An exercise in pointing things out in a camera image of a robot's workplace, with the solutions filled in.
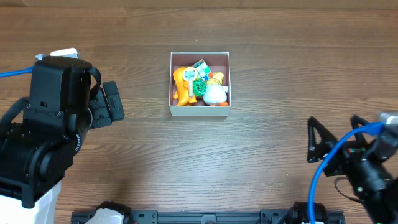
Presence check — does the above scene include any white open cardboard box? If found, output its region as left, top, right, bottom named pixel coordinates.
left=169, top=52, right=231, bottom=116

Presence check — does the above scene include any orange dinosaur toy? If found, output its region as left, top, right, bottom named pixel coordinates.
left=173, top=67, right=197, bottom=106

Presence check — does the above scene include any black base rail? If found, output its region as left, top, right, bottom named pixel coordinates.
left=70, top=210, right=345, bottom=224

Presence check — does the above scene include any blue cable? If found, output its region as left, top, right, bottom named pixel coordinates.
left=0, top=65, right=34, bottom=79
left=307, top=121, right=386, bottom=224

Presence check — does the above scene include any right blue cable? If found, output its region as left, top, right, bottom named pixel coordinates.
left=307, top=121, right=386, bottom=224

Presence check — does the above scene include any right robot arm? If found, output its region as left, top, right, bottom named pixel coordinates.
left=281, top=112, right=397, bottom=224

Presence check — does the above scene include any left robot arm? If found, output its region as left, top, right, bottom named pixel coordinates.
left=1, top=55, right=124, bottom=223

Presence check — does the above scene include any green round plastic toy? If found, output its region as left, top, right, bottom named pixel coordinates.
left=193, top=78, right=207, bottom=96

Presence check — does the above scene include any left blue cable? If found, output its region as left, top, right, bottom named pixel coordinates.
left=0, top=65, right=34, bottom=79

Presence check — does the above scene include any wooden cat rattle drum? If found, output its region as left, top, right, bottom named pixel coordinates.
left=182, top=67, right=198, bottom=97

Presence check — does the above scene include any white plush duck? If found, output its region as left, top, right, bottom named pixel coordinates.
left=203, top=72, right=229, bottom=106

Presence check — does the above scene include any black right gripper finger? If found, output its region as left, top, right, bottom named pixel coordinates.
left=307, top=116, right=337, bottom=163
left=350, top=115, right=369, bottom=146

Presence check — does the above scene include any colourful puzzle cube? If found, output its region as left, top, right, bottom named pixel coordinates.
left=193, top=59, right=213, bottom=81

